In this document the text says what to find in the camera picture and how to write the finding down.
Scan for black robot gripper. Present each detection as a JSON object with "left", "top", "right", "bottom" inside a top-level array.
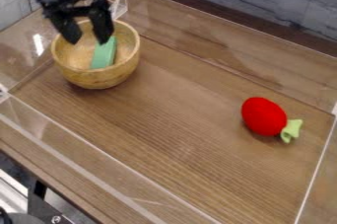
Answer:
[{"left": 38, "top": 0, "right": 115, "bottom": 44}]

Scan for green rectangular block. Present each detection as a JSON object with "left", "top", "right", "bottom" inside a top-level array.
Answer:
[{"left": 90, "top": 36, "right": 118, "bottom": 69}]

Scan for brown wooden bowl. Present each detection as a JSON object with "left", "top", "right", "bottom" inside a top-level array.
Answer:
[{"left": 51, "top": 21, "right": 142, "bottom": 89}]

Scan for red plush strawberry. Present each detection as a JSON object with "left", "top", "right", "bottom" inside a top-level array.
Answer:
[{"left": 242, "top": 97, "right": 304, "bottom": 144}]

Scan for black table leg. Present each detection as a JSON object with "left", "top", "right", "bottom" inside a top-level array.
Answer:
[{"left": 29, "top": 180, "right": 49, "bottom": 213}]

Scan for clear acrylic corner bracket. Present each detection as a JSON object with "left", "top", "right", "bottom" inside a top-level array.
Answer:
[{"left": 110, "top": 0, "right": 128, "bottom": 21}]

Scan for clear acrylic tray wall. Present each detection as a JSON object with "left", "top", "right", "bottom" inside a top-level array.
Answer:
[{"left": 0, "top": 86, "right": 222, "bottom": 224}]

